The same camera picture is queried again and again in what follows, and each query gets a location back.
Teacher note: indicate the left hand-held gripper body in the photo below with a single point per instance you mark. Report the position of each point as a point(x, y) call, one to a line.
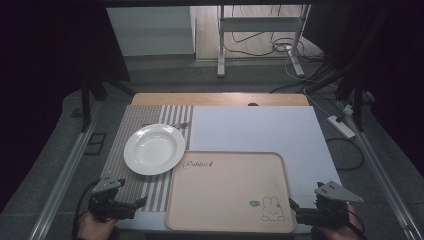
point(106, 205)

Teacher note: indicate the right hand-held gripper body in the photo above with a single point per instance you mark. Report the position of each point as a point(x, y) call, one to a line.
point(328, 211)

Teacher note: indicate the person's right hand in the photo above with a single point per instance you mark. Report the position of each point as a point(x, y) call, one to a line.
point(336, 233)

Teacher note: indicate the person's left hand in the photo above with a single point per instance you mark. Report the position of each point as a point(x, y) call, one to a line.
point(93, 228)

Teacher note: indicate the white round plate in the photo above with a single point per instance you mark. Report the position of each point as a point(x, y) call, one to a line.
point(154, 149)

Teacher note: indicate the white power strip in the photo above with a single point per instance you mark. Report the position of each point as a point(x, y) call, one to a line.
point(340, 126)

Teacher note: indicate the beige tray with rabbit print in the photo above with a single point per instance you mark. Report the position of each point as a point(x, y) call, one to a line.
point(230, 193)

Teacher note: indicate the grey striped placemat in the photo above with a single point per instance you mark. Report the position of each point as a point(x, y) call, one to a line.
point(133, 115)

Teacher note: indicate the grey fork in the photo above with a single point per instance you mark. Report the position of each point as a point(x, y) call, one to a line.
point(181, 125)

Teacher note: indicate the black metal stand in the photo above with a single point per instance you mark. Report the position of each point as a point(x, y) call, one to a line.
point(358, 100)
point(86, 100)

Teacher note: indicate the black rectangular floor frame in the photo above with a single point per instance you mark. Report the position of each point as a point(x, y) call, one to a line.
point(96, 143)

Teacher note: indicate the aluminium rail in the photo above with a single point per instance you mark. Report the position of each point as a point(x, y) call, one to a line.
point(383, 180)
point(63, 180)

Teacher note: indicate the white desk frame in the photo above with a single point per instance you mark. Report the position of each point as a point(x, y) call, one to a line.
point(258, 24)

